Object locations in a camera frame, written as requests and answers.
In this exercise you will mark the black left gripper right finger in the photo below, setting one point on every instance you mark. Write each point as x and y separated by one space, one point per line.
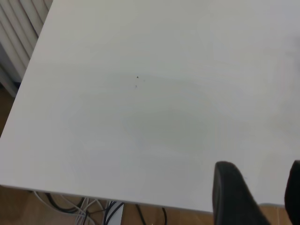
294 192

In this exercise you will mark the white table leg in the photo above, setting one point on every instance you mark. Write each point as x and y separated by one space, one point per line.
118 218

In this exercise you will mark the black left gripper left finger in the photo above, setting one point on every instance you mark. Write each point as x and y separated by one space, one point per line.
232 199

